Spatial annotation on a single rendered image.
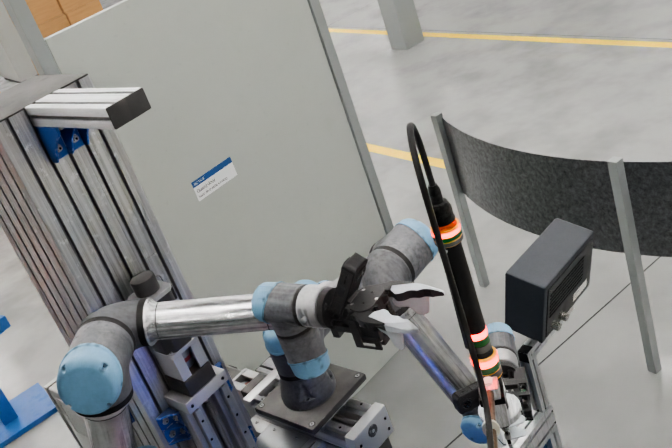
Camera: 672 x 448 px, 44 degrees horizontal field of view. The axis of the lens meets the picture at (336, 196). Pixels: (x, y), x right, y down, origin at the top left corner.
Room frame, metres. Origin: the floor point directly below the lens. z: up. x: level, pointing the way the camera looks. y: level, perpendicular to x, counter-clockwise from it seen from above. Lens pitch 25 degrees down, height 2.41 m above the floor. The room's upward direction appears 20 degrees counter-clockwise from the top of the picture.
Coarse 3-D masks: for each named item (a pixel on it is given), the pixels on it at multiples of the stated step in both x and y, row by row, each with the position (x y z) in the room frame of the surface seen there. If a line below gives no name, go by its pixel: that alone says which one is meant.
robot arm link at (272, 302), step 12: (264, 288) 1.32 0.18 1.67; (276, 288) 1.30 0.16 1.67; (288, 288) 1.29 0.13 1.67; (300, 288) 1.27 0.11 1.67; (252, 300) 1.32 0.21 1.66; (264, 300) 1.30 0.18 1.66; (276, 300) 1.28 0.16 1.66; (288, 300) 1.26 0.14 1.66; (264, 312) 1.29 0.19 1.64; (276, 312) 1.27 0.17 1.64; (288, 312) 1.26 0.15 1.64; (276, 324) 1.28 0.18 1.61; (288, 324) 1.27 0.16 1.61; (300, 324) 1.25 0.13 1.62; (288, 336) 1.27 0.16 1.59
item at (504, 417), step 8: (496, 376) 1.03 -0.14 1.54; (496, 384) 1.02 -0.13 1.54; (496, 392) 1.01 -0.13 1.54; (504, 392) 1.03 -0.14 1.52; (480, 400) 1.02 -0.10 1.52; (496, 400) 1.01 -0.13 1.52; (504, 400) 1.01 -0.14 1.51; (512, 400) 1.07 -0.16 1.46; (520, 400) 1.07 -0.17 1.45; (480, 408) 1.08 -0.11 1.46; (496, 408) 1.03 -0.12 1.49; (504, 408) 1.02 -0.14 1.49; (512, 408) 1.05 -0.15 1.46; (520, 408) 1.05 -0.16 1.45; (480, 416) 1.06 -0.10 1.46; (496, 416) 1.03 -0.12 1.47; (504, 416) 1.02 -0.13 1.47; (512, 416) 1.03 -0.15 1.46; (504, 424) 1.03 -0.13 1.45
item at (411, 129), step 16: (416, 128) 1.04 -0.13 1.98; (416, 144) 1.06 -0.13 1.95; (416, 160) 0.98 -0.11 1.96; (416, 176) 0.98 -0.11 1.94; (432, 176) 1.06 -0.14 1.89; (432, 208) 0.98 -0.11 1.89; (432, 224) 0.98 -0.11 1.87; (448, 272) 0.97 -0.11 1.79; (464, 320) 0.97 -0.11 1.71; (480, 368) 0.97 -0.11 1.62; (480, 384) 0.96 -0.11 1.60
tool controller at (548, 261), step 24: (552, 240) 1.81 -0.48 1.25; (576, 240) 1.79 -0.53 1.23; (528, 264) 1.74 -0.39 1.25; (552, 264) 1.72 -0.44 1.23; (576, 264) 1.75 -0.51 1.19; (528, 288) 1.68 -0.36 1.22; (552, 288) 1.67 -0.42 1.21; (576, 288) 1.78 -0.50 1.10; (528, 312) 1.70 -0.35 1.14; (552, 312) 1.69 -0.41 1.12; (528, 336) 1.71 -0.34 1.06
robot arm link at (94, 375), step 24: (96, 336) 1.37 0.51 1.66; (120, 336) 1.39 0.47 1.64; (72, 360) 1.31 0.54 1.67; (96, 360) 1.31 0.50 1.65; (120, 360) 1.34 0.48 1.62; (72, 384) 1.30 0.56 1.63; (96, 384) 1.29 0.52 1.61; (120, 384) 1.31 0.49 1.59; (72, 408) 1.30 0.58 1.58; (96, 408) 1.29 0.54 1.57; (120, 408) 1.32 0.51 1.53; (96, 432) 1.33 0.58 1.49; (120, 432) 1.33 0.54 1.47
